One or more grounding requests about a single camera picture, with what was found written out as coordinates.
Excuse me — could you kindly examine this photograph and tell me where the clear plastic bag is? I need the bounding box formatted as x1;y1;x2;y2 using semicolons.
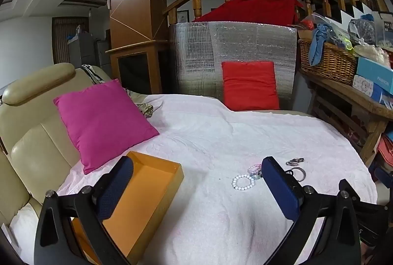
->
348;18;377;45

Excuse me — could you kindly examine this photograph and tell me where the blue cardboard box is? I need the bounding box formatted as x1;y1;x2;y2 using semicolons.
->
356;56;393;96

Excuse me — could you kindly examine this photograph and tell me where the white patterned box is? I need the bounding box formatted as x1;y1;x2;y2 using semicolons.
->
352;75;385;103

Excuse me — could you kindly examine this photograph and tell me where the wooden pillar with cabinet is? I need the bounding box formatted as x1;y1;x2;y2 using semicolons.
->
106;0;169;94

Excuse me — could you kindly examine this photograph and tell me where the silver foil insulation panel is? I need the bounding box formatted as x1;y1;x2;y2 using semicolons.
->
168;20;298;111

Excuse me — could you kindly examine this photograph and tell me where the orange cardboard box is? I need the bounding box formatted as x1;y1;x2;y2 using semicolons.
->
71;151;185;265

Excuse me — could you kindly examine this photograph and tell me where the wooden side table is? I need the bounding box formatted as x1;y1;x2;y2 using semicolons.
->
299;68;393;168

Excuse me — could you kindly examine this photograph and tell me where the red pillow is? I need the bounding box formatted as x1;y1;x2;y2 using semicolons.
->
221;61;281;112

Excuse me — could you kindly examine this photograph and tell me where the pale pink embossed blanket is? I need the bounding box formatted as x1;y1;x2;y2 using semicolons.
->
9;94;378;265

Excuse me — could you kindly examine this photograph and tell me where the grey cabinet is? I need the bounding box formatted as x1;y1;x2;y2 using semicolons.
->
67;32;112;70

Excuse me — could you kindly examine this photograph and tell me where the red blanket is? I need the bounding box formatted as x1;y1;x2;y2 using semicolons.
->
192;0;303;28

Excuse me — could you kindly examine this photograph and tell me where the red bag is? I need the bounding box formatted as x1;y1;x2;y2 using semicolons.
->
376;134;393;168

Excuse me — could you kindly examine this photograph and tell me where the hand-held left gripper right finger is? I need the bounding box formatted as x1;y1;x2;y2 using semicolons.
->
261;156;362;265

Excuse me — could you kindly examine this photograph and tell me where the blue cloth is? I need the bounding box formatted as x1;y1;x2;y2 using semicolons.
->
308;23;334;67

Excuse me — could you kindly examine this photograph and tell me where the striped cloth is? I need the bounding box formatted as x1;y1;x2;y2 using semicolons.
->
81;64;99;85

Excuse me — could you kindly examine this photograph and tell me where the clear plastic container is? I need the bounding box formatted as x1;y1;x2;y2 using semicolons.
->
373;11;393;48

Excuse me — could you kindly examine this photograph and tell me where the silver bangle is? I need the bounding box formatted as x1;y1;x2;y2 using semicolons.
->
289;167;307;182

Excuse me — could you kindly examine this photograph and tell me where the white bead bracelet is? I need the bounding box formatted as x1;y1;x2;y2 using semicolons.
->
232;174;255;191

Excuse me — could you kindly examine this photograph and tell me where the cream knitted item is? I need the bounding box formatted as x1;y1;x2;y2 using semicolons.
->
353;44;391;67

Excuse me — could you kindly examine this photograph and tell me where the olive patterned cloth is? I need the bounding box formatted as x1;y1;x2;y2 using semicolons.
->
134;102;155;119

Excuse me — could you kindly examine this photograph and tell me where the beige leather sofa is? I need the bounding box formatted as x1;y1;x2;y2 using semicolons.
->
0;62;172;253

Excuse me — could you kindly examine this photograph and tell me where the magenta pillow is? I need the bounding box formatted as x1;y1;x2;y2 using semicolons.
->
53;78;160;175

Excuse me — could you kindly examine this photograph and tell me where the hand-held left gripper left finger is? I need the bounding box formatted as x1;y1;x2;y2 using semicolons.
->
34;156;134;265

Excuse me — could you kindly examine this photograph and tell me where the wicker basket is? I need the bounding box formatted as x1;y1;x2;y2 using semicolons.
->
297;38;358;86

